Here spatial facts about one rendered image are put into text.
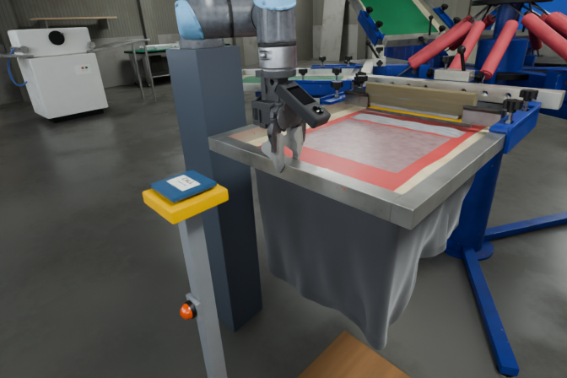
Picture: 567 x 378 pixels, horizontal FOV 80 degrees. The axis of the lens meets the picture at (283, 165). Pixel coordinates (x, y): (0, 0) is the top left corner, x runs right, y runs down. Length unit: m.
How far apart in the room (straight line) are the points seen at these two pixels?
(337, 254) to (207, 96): 0.65
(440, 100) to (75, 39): 5.74
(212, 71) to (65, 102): 5.08
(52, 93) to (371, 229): 5.67
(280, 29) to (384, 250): 0.49
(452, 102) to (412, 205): 0.59
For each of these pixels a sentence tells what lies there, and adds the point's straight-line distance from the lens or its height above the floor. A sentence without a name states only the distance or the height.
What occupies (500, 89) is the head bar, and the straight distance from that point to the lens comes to 1.33.
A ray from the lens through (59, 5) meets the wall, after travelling 9.08.
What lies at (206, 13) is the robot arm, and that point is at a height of 1.29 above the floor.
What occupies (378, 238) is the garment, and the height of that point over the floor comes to 0.84.
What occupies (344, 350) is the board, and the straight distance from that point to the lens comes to 1.60.
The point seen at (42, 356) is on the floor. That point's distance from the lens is 1.95.
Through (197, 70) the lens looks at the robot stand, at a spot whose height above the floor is 1.14.
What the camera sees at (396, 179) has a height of 0.95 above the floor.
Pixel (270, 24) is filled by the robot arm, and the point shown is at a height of 1.26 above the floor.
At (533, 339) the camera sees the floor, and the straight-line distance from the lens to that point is 1.90.
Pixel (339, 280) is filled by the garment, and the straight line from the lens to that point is 0.92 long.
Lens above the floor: 1.27
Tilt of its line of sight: 23 degrees down
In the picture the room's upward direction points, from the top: 3 degrees counter-clockwise
